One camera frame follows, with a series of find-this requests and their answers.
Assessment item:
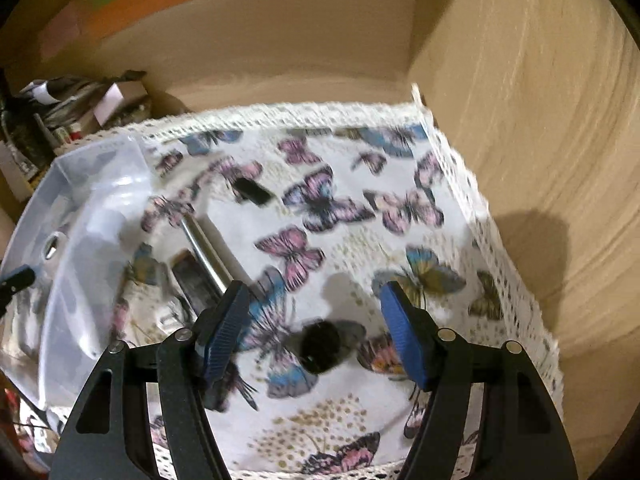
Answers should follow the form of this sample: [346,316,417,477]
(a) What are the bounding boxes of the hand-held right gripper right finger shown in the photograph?
[379,281,578,480]

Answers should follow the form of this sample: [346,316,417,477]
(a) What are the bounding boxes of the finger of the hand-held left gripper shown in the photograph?
[0,266,37,306]

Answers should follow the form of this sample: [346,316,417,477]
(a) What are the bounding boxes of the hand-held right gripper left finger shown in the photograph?
[50,281,251,480]

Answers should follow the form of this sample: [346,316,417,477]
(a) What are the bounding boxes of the black round knob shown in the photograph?
[299,321,353,375]

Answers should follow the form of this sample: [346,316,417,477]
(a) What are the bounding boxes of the silver metal rod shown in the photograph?
[179,214,236,297]

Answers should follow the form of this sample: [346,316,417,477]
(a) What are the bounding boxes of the clear plastic box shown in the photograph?
[0,132,153,411]

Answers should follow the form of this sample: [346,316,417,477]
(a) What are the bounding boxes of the small black rectangular block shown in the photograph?
[232,176,275,207]

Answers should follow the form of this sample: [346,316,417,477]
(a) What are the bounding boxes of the butterfly printed lace tablecloth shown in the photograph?
[45,85,566,480]

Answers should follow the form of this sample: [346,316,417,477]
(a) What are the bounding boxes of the stack of magazines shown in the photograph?
[0,70,153,181]

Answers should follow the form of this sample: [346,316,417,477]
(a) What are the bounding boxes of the pale pink card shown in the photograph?
[94,84,123,126]

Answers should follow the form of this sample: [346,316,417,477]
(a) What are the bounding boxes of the pink sticky note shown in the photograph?
[39,2,83,58]

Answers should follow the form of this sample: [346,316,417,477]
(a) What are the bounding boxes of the orange sticky note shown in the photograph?
[80,0,193,41]

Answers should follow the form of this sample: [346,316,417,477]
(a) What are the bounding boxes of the wooden desk hutch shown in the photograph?
[0,0,640,480]

